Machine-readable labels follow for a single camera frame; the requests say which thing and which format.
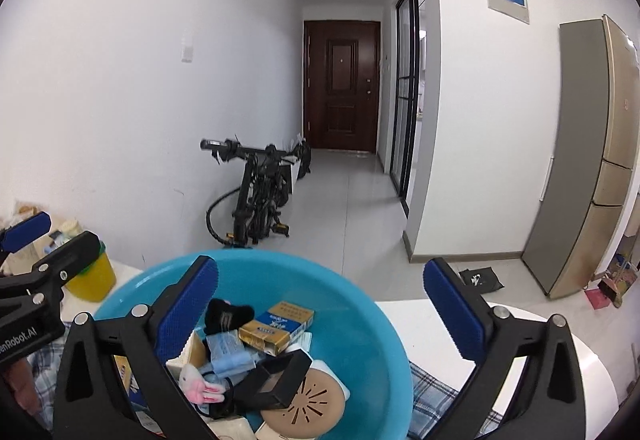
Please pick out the gold and blue cigarette pack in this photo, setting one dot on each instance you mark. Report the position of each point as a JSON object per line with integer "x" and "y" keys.
{"x": 275, "y": 325}

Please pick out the black bicycle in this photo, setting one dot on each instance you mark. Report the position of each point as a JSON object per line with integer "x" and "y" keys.
{"x": 255, "y": 200}

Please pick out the black frame box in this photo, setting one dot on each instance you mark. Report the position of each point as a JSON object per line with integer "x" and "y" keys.
{"x": 300, "y": 365}

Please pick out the person's left hand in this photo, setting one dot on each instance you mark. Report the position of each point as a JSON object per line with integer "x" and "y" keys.
{"x": 25, "y": 385}

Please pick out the gold fridge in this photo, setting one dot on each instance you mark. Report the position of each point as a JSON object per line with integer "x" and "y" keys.
{"x": 575, "y": 145}

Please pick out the black fuzzy hair band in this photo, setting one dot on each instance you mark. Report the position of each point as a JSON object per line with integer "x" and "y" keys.
{"x": 225, "y": 315}

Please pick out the small light blue packet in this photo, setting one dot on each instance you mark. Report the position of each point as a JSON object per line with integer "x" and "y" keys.
{"x": 225, "y": 344}
{"x": 232, "y": 362}

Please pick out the black bag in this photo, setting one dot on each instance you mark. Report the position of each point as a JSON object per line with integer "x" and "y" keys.
{"x": 480, "y": 279}

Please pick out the white tissue packet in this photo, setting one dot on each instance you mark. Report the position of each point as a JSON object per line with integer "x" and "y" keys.
{"x": 230, "y": 427}

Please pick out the yellow bin with green rim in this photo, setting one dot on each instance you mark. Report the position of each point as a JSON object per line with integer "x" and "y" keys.
{"x": 92, "y": 277}

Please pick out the black-framed glass sliding door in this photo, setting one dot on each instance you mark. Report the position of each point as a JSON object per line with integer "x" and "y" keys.
{"x": 407, "y": 120}

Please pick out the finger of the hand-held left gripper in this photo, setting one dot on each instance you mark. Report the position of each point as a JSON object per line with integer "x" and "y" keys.
{"x": 70, "y": 255}
{"x": 27, "y": 227}

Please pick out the beige round slotted disc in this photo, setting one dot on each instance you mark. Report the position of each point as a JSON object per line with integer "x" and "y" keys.
{"x": 310, "y": 410}

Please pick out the gold and blue box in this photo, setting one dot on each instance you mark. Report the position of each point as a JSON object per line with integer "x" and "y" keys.
{"x": 125, "y": 380}

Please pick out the blue plastic basin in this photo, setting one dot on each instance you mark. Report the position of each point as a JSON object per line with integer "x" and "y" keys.
{"x": 350, "y": 320}

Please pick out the plaid cloth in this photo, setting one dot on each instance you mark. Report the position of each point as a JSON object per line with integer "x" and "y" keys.
{"x": 435, "y": 395}

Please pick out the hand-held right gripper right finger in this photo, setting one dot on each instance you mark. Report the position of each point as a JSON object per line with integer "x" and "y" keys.
{"x": 455, "y": 310}

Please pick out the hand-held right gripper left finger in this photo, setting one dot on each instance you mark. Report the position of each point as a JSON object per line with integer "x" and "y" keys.
{"x": 190, "y": 310}

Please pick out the dark brown door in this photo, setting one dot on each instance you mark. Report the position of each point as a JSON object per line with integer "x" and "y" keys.
{"x": 342, "y": 85}

